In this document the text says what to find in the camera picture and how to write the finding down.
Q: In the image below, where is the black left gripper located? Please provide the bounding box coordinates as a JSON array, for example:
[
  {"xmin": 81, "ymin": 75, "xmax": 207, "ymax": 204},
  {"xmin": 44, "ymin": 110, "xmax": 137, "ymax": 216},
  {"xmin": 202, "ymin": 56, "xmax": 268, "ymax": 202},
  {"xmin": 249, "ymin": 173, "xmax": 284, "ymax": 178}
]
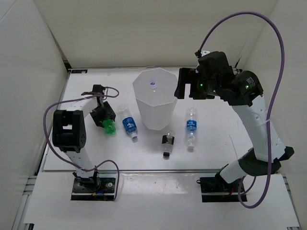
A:
[{"xmin": 89, "ymin": 101, "xmax": 116, "ymax": 127}]

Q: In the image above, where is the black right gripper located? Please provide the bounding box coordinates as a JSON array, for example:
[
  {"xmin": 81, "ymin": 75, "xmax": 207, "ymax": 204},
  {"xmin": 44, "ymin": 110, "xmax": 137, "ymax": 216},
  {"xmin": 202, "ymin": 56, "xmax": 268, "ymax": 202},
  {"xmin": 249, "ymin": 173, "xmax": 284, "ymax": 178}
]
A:
[{"xmin": 174, "ymin": 69, "xmax": 220, "ymax": 100}]

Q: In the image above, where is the green plastic soda bottle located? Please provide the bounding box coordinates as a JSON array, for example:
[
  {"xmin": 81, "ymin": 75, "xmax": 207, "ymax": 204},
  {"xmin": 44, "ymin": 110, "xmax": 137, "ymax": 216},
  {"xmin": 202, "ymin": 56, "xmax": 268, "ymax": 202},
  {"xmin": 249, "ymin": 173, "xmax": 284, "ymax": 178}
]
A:
[{"xmin": 102, "ymin": 119, "xmax": 116, "ymax": 135}]

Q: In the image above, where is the blue label Pocari bottle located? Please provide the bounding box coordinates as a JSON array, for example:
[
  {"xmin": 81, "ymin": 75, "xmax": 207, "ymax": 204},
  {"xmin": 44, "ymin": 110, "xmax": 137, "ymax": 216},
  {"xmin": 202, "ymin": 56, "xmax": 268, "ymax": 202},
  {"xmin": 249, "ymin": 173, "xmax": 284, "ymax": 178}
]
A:
[{"xmin": 118, "ymin": 104, "xmax": 138, "ymax": 141}]

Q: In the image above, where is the blue label Aquarius bottle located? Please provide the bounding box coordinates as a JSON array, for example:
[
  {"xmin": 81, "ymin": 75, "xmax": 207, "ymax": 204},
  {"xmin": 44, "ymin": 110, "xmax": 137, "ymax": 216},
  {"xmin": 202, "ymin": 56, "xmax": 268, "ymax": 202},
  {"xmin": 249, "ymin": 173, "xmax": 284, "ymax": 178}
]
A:
[{"xmin": 185, "ymin": 107, "xmax": 198, "ymax": 152}]

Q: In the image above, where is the clear unlabelled plastic bottle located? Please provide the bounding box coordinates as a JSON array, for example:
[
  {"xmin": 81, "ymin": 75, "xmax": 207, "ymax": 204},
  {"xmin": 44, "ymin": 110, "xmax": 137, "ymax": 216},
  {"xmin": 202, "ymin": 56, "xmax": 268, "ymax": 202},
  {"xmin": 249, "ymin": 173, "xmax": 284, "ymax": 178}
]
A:
[{"xmin": 149, "ymin": 82, "xmax": 157, "ymax": 92}]

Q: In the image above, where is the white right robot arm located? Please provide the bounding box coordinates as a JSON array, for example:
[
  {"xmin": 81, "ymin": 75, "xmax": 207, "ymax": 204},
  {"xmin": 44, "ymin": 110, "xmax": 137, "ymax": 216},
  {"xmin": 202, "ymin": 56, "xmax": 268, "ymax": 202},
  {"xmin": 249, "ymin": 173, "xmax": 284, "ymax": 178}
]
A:
[{"xmin": 174, "ymin": 51, "xmax": 294, "ymax": 192}]

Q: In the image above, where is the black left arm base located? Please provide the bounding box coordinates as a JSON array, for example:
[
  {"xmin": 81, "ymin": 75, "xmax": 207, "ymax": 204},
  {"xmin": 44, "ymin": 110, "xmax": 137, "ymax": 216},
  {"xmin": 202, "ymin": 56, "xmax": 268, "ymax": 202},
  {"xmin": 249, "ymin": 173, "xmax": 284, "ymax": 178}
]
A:
[{"xmin": 71, "ymin": 173, "xmax": 117, "ymax": 201}]

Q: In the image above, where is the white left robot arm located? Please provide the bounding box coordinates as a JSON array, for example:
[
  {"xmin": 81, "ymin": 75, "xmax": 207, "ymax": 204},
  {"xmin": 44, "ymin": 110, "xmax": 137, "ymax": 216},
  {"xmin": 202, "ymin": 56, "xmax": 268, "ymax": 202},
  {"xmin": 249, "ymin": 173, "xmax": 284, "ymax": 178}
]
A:
[{"xmin": 52, "ymin": 84, "xmax": 119, "ymax": 192}]

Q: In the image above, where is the white octagonal plastic bin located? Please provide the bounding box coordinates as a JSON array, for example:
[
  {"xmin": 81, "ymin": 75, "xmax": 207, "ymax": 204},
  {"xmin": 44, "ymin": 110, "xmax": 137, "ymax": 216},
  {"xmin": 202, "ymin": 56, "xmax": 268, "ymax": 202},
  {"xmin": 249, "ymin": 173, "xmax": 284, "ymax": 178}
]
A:
[{"xmin": 132, "ymin": 68, "xmax": 177, "ymax": 130}]

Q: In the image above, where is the small black label bottle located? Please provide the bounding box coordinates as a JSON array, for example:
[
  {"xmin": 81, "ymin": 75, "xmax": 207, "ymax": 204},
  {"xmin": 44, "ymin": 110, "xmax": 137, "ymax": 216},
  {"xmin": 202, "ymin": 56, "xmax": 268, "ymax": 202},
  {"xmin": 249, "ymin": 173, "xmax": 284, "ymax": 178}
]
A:
[{"xmin": 162, "ymin": 130, "xmax": 175, "ymax": 159}]

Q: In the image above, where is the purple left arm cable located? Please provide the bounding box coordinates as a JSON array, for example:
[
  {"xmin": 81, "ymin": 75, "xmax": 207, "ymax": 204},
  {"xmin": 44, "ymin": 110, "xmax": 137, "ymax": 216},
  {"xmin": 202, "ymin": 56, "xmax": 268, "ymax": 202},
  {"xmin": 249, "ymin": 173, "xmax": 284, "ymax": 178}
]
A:
[{"xmin": 42, "ymin": 86, "xmax": 120, "ymax": 202}]

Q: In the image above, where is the aluminium rail across table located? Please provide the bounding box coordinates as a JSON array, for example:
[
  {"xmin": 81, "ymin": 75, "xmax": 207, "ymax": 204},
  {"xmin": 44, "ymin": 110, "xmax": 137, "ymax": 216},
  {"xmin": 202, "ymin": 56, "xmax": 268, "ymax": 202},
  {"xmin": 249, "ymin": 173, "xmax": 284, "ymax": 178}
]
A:
[{"xmin": 41, "ymin": 169, "xmax": 220, "ymax": 173}]

